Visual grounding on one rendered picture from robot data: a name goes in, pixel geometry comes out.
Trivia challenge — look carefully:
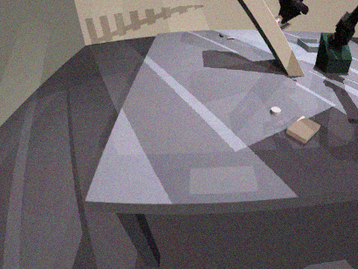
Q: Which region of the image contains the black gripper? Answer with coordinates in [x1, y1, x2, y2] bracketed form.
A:
[279, 0, 309, 24]

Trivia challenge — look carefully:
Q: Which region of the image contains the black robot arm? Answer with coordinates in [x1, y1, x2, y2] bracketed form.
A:
[327, 6, 358, 50]

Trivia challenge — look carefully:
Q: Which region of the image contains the beige flat square block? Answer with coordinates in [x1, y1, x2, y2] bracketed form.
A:
[286, 116, 320, 144]

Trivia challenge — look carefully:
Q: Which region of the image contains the small white cylinder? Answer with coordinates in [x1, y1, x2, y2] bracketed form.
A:
[271, 107, 281, 116]

